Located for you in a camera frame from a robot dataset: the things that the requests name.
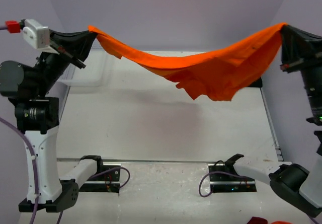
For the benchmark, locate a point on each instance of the orange t shirt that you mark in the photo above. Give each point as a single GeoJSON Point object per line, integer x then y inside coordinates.
{"type": "Point", "coordinates": [217, 74]}

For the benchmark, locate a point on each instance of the orange cloth at edge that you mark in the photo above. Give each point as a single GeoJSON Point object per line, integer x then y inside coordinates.
{"type": "Point", "coordinates": [281, 222]}

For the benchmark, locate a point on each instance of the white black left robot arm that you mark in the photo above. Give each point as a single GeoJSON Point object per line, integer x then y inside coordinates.
{"type": "Point", "coordinates": [37, 116]}

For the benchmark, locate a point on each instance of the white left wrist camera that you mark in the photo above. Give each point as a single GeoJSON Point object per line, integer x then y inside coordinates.
{"type": "Point", "coordinates": [37, 35]}

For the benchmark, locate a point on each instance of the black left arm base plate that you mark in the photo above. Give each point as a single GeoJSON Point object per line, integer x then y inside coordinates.
{"type": "Point", "coordinates": [106, 183]}

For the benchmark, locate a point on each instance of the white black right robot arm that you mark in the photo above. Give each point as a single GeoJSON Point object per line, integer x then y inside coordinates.
{"type": "Point", "coordinates": [294, 100]}

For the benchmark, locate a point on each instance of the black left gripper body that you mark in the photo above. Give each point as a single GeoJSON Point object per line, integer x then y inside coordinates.
{"type": "Point", "coordinates": [57, 57]}

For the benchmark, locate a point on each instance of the white plastic mesh basket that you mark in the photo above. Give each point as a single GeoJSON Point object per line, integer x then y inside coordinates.
{"type": "Point", "coordinates": [91, 75]}

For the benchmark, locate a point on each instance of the dark red cloth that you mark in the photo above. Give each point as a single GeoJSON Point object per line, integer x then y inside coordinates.
{"type": "Point", "coordinates": [257, 220]}

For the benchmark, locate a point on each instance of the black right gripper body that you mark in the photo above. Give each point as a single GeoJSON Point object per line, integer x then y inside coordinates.
{"type": "Point", "coordinates": [312, 71]}

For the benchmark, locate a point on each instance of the folded black t shirt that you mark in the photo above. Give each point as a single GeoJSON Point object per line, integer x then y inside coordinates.
{"type": "Point", "coordinates": [256, 84]}

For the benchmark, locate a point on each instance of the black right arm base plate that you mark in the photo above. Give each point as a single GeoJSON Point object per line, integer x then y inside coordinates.
{"type": "Point", "coordinates": [221, 183]}

